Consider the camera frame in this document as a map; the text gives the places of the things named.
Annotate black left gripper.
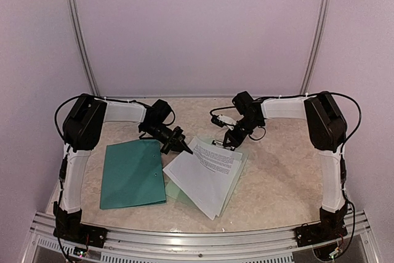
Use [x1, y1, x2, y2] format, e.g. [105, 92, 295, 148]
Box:
[142, 122, 193, 155]

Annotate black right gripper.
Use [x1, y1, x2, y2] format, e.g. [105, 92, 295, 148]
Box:
[222, 116, 262, 147]

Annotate white paper sheet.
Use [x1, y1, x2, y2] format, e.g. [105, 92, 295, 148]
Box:
[162, 135, 244, 221]

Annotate light green clipboard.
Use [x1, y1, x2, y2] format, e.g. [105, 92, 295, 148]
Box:
[165, 135, 251, 217]

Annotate dark green folder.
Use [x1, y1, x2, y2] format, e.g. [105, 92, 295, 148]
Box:
[100, 139, 166, 210]

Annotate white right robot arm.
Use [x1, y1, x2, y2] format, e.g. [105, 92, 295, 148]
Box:
[211, 91, 348, 241]

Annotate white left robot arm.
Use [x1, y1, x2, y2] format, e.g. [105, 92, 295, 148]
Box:
[53, 94, 191, 241]

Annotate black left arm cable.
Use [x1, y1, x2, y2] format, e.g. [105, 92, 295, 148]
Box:
[54, 95, 136, 140]

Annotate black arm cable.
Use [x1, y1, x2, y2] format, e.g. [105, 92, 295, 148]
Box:
[331, 92, 361, 147]
[54, 95, 136, 140]

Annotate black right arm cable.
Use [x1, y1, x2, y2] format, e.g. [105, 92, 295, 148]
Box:
[331, 92, 361, 147]

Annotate right aluminium frame post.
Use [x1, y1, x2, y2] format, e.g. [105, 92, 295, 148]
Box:
[299, 0, 330, 95]

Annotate aluminium frame post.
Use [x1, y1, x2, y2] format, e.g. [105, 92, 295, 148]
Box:
[299, 0, 330, 95]
[66, 0, 100, 95]

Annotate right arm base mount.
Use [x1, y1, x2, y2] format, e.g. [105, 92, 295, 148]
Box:
[294, 203, 348, 247]

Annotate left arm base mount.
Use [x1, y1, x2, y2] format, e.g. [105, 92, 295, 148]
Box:
[54, 208, 108, 248]

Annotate front aluminium rail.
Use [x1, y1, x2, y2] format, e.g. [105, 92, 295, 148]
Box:
[19, 211, 382, 262]

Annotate left aluminium frame post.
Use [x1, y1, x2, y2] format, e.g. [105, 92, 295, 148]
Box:
[66, 0, 100, 95]

